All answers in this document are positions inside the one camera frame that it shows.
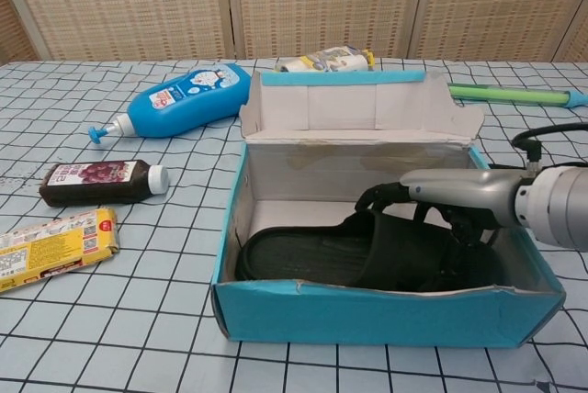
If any woven folding screen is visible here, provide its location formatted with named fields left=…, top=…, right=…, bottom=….
left=0, top=0, right=588, bottom=63

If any blue detergent pump bottle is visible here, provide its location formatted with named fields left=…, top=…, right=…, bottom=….
left=88, top=62, right=253, bottom=146

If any green blue water pump toy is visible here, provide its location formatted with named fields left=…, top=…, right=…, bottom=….
left=446, top=82, right=588, bottom=109

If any rolled white yellow bag pack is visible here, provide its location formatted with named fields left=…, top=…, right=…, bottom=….
left=274, top=45, right=377, bottom=73

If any checkered light blue tablecloth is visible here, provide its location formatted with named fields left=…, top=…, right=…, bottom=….
left=0, top=57, right=588, bottom=393

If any yellow snack package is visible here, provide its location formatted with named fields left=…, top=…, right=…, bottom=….
left=0, top=207, right=121, bottom=294

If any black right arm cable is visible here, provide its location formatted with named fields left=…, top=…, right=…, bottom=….
left=512, top=122, right=588, bottom=174

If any blue cardboard shoe box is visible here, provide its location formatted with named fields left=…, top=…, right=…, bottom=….
left=210, top=69, right=566, bottom=351

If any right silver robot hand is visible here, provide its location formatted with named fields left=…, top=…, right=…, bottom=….
left=353, top=167, right=527, bottom=247

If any dark juice bottle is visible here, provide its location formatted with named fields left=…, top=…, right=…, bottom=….
left=38, top=159, right=170, bottom=208

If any black slipper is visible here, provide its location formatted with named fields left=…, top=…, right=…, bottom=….
left=235, top=208, right=506, bottom=296

